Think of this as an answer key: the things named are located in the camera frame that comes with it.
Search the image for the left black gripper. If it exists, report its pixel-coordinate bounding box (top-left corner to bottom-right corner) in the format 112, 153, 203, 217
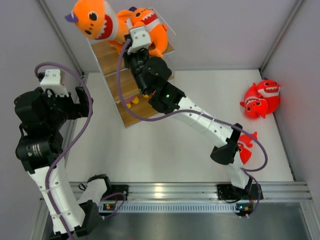
37, 86, 93, 130

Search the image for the orange shark plush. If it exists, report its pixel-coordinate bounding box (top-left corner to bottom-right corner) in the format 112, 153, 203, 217
64, 0, 132, 52
129, 6, 169, 58

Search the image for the red shark plush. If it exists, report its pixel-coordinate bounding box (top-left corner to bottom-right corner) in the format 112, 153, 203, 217
239, 83, 268, 119
237, 131, 258, 165
256, 79, 281, 115

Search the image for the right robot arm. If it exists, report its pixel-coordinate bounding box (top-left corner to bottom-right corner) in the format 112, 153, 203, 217
123, 48, 257, 200

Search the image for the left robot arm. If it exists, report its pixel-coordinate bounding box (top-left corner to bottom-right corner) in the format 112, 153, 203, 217
14, 86, 113, 240

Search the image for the striped yellow-footed plush left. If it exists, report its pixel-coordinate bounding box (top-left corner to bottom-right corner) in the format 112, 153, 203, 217
123, 95, 140, 109

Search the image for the red shark plush front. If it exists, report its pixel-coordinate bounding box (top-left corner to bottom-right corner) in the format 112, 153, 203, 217
237, 131, 258, 165

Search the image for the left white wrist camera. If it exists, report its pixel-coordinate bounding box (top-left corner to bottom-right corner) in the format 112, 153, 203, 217
37, 69, 70, 98

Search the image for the white wire wooden shelf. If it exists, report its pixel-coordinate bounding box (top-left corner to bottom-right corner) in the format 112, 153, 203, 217
86, 7, 177, 129

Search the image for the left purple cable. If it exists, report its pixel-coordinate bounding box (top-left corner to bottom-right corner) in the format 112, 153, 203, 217
34, 62, 126, 240

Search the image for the aluminium mounting rail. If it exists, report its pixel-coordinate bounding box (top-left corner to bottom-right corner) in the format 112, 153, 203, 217
39, 181, 313, 201

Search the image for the white slotted cable duct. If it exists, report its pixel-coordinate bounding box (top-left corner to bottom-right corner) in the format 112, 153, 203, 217
98, 202, 240, 215

